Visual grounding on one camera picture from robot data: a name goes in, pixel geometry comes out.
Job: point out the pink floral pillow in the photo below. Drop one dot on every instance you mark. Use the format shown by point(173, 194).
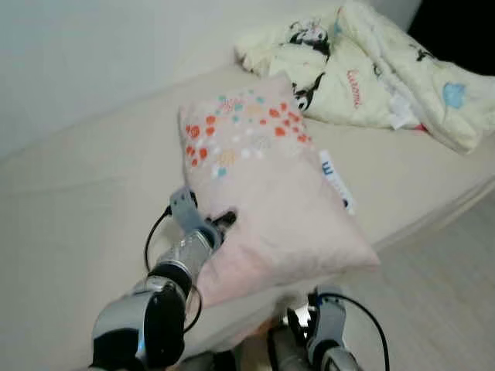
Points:
point(263, 201)

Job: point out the cream cartoon print quilt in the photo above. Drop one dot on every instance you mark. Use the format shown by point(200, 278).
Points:
point(371, 77)

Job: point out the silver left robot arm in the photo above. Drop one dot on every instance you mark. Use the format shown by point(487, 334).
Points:
point(155, 309)

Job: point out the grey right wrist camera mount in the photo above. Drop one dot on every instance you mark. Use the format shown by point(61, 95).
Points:
point(329, 325)

